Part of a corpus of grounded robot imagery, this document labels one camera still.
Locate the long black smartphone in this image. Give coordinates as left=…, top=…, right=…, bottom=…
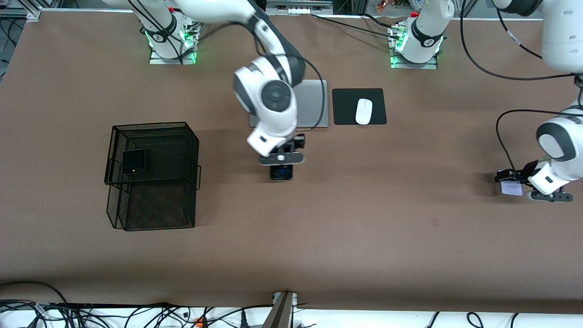
left=270, top=164, right=294, bottom=181

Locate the small black flip phone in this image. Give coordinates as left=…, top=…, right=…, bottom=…
left=122, top=149, right=147, bottom=175

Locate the silver closed laptop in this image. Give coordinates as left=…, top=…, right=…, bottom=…
left=249, top=79, right=329, bottom=128

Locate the black mouse pad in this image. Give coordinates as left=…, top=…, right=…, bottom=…
left=332, top=88, right=388, bottom=126

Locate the white computer mouse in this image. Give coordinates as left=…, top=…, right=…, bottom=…
left=355, top=98, right=373, bottom=125

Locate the grey power strip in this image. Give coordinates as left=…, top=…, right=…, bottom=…
left=266, top=0, right=334, bottom=15

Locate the black power strip bar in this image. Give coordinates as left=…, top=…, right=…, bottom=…
left=55, top=302, right=170, bottom=311

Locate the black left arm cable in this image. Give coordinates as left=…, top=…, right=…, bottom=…
left=460, top=0, right=583, bottom=173

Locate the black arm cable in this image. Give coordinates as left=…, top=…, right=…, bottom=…
left=460, top=0, right=583, bottom=173
left=253, top=18, right=327, bottom=133

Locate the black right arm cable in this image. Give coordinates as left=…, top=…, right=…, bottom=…
left=253, top=18, right=327, bottom=133

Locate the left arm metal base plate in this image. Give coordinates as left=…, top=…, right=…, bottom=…
left=391, top=27, right=439, bottom=70

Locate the black cable on table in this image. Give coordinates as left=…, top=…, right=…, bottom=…
left=311, top=14, right=394, bottom=37

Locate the black wire mesh basket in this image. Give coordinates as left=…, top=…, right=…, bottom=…
left=104, top=121, right=202, bottom=231

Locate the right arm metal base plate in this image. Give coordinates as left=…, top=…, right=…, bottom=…
left=149, top=18, right=197, bottom=65

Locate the grey metal camera mount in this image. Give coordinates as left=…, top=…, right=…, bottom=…
left=262, top=292, right=299, bottom=328

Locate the aluminium frame bar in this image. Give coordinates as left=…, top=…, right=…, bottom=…
left=0, top=5, right=42, bottom=21

